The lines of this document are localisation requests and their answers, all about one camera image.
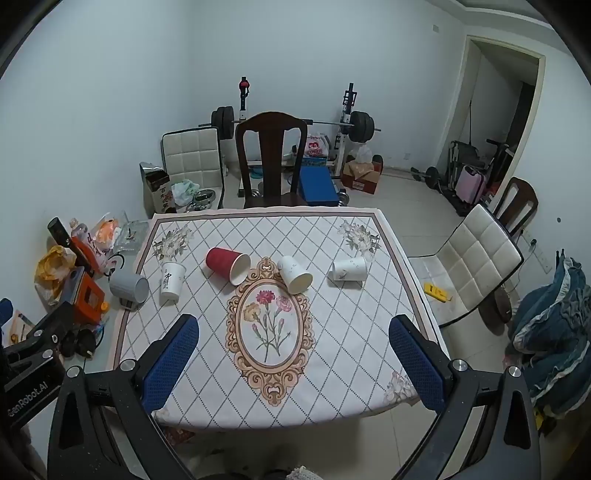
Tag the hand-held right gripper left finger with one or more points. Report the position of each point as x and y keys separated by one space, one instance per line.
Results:
x=170 y=364

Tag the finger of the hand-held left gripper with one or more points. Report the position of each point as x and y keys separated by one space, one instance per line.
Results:
x=46 y=330
x=4 y=311

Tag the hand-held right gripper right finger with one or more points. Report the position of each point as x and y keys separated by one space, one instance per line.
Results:
x=415 y=364

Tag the white paper cup black print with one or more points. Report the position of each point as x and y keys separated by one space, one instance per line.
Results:
x=171 y=282

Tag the grey mug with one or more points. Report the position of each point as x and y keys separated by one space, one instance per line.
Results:
x=129 y=285

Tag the red paper cup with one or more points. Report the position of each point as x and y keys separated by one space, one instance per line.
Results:
x=224 y=264

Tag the white paper cup faint print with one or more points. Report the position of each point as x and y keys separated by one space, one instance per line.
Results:
x=348 y=269

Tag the plain white paper cup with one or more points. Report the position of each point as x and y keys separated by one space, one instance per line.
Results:
x=294 y=273

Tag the black power plug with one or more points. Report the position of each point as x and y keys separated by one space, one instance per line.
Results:
x=82 y=344

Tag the orange box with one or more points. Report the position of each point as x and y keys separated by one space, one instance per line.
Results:
x=87 y=295

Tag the yellow plastic bag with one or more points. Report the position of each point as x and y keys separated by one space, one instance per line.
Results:
x=53 y=272

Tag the yellow tool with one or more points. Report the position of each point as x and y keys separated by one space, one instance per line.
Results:
x=436 y=291

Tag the floral printed tablecloth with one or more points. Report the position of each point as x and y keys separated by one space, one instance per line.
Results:
x=332 y=332

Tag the black box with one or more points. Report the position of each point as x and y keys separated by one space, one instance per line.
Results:
x=60 y=230

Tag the clear plastic bottle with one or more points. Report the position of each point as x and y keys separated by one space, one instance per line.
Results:
x=79 y=230

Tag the orange snack packet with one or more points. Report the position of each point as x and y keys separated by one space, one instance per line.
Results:
x=104 y=233

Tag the white padded chair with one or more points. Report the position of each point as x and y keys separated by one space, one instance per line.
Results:
x=194 y=159
x=475 y=263

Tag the glass ashtray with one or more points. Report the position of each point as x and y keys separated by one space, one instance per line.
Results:
x=131 y=233

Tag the blue denim clothes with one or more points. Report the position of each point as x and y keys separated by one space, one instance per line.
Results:
x=554 y=332

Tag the steel bowl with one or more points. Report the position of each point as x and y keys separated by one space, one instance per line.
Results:
x=205 y=201

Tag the green and white plastic bag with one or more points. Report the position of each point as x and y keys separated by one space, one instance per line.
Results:
x=184 y=191

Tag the printed cardboard box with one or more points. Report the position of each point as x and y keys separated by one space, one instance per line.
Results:
x=156 y=189

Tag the pink suitcase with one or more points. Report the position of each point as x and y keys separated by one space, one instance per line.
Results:
x=471 y=184

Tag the dark wooden chair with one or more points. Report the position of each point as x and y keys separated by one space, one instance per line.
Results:
x=270 y=157
x=515 y=203

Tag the small black barbell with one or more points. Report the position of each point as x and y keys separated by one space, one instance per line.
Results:
x=431 y=175

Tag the brown cardboard box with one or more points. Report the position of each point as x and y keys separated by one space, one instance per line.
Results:
x=362 y=179

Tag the blue bench pad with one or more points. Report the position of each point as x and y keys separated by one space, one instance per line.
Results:
x=316 y=185

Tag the black folding cart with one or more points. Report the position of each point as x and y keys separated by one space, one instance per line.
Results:
x=461 y=157

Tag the red and white plastic bag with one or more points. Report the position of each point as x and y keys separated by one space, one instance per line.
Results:
x=315 y=147

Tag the weight bench rack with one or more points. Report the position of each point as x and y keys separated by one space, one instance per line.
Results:
x=347 y=104

